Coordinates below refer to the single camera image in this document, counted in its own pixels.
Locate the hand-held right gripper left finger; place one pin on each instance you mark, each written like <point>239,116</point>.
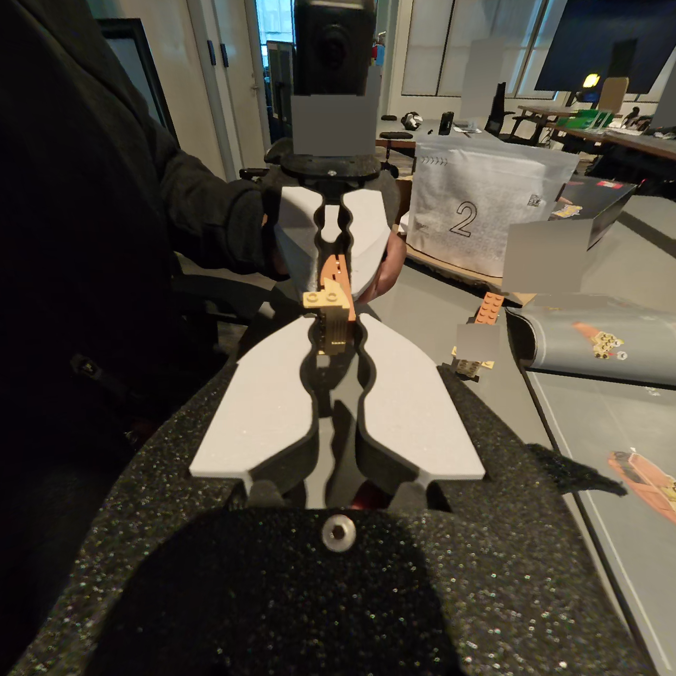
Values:
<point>253,417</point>

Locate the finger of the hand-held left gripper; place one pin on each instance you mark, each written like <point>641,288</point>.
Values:
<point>369,232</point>
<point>295,227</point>

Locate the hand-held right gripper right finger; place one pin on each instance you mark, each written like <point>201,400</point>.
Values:
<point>417,417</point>

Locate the tan brick assembly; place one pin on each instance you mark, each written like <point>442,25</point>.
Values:
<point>335,327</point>

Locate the person's left forearm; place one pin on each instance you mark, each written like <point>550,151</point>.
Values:
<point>211,211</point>

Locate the grey desk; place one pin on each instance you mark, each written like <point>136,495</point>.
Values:
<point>422,327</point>

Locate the person's left hand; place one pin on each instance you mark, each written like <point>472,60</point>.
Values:
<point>391,264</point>

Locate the red fire extinguisher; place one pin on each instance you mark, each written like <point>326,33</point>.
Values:
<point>378,50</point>

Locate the black and white ball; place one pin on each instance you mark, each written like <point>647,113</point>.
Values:
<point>412,121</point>

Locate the long wooden top table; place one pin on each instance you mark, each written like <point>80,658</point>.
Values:
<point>633,140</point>
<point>428,134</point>

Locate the white printed paper bag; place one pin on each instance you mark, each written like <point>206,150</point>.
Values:
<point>475,185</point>

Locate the orange and tan brick model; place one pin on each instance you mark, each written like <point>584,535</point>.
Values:
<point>491,309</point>

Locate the black bottle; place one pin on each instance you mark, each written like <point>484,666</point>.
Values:
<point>447,122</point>

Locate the black office chair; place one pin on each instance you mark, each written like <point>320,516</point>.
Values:
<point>499,108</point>

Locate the grey instruction booklet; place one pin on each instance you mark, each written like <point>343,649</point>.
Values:
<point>607,412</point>

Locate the green plastic bin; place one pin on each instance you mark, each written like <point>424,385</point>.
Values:
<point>594,119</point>

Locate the large black monitor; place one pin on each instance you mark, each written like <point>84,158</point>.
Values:
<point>607,31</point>

